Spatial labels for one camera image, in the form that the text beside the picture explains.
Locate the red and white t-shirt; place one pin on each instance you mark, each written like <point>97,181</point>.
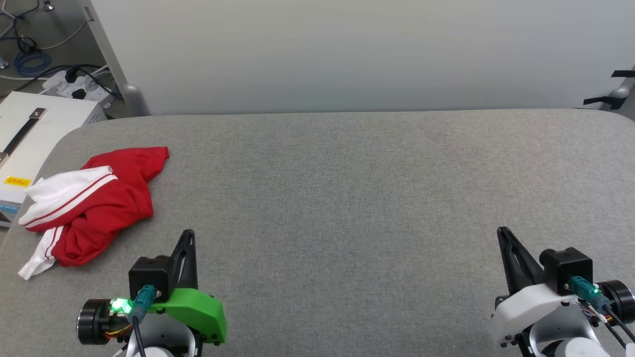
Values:
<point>109,198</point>

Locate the white power strip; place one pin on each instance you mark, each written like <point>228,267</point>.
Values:
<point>59,87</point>

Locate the white equipment box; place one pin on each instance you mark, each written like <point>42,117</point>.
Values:
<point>54,129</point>

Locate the yellow warning sticker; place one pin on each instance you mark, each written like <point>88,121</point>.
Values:
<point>17,181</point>

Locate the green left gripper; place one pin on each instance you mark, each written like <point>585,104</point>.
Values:
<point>203,312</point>

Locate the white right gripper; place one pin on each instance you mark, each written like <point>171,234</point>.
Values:
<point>521,312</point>

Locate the white partition panel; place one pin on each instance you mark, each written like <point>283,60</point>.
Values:
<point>347,49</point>

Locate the grey metal partition post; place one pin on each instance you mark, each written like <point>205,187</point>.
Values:
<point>620,93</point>
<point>135,101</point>

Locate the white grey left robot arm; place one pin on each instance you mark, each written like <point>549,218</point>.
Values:
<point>94,322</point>

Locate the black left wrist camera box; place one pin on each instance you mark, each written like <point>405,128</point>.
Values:
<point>149,270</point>

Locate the grey fabric padded surface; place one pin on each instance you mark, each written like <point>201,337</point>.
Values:
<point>347,198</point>

